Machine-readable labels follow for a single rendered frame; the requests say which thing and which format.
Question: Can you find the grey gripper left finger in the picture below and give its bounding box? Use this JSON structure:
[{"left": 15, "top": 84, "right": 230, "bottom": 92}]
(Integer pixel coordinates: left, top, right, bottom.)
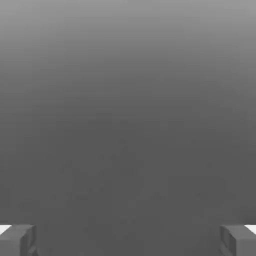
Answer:
[{"left": 0, "top": 223, "right": 38, "bottom": 256}]

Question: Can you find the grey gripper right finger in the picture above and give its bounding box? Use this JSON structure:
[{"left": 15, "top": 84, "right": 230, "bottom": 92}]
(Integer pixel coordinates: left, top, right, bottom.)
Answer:
[{"left": 218, "top": 223, "right": 256, "bottom": 256}]

